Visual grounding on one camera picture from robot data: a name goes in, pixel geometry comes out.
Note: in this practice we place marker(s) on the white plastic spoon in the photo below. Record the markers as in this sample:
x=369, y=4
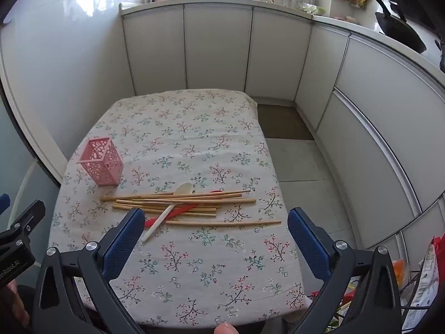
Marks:
x=184, y=189

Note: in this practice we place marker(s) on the person's left hand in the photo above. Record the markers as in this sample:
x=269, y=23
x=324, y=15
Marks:
x=15, y=301

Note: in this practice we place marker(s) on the pink perforated utensil holder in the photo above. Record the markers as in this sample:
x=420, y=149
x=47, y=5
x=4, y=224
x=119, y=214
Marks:
x=104, y=167

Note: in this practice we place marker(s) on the floral tablecloth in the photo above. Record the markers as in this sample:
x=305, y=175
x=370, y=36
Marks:
x=194, y=139

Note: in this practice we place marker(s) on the pile of wooden chopsticks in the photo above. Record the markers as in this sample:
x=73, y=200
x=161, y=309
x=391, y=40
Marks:
x=240, y=200

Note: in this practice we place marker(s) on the white red snack bag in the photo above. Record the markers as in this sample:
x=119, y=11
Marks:
x=433, y=278

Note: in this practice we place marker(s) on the glass bowl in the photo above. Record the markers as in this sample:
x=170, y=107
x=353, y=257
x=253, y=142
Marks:
x=309, y=7

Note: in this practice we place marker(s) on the white kitchen cabinet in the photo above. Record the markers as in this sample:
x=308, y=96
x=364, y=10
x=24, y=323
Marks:
x=215, y=45

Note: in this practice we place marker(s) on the black wok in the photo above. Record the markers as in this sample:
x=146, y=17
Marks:
x=399, y=29

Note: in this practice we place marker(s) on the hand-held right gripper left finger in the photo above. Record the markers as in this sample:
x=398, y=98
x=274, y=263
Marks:
x=127, y=236

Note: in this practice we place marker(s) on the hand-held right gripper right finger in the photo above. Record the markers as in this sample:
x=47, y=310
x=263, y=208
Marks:
x=306, y=240

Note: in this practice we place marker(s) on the wooden chopstick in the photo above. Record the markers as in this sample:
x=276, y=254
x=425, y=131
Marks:
x=226, y=222

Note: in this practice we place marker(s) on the white drawer cabinet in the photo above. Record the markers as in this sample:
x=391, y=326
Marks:
x=375, y=111

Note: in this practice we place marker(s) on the person's right hand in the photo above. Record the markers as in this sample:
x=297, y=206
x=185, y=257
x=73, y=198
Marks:
x=225, y=329

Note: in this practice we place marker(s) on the orange snack packet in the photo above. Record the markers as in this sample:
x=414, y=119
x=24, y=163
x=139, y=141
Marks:
x=398, y=271

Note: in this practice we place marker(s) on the brown floor mat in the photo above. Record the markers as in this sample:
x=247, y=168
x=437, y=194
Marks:
x=281, y=121

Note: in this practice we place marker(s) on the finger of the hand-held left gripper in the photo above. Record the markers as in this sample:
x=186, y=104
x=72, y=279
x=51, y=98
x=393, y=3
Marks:
x=3, y=202
x=27, y=217

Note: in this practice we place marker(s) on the red plastic spoon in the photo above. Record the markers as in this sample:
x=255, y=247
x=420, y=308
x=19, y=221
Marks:
x=184, y=209

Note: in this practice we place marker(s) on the white kitchen countertop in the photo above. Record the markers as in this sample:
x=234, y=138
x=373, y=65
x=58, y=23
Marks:
x=326, y=20

